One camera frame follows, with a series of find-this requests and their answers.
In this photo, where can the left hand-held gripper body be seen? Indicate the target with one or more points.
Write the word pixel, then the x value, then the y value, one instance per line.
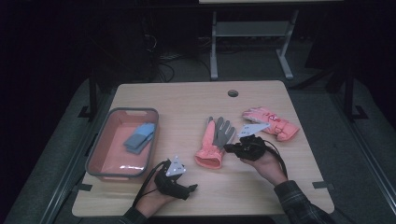
pixel 169 185

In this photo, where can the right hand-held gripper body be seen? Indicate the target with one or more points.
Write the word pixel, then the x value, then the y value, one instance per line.
pixel 250 147

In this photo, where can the pink glove with grey palm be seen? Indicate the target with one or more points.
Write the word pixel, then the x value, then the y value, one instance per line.
pixel 208 151

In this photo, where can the pink plastic bin grey rim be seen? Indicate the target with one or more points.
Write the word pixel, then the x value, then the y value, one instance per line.
pixel 115 155

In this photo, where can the person's left hand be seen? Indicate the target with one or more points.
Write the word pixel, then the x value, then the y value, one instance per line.
pixel 151 200

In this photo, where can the person's right hand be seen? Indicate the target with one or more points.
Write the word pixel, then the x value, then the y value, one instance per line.
pixel 269 168

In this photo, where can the pink padded ski glove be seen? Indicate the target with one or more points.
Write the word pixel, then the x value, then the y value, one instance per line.
pixel 280 124

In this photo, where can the grey tape strip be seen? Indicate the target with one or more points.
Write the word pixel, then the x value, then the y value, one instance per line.
pixel 83 187
pixel 323 185

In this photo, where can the black stand post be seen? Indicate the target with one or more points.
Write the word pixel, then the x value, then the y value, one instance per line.
pixel 92 93
pixel 348 93

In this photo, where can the white metal table frame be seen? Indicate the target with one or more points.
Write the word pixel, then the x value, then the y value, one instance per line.
pixel 252 28

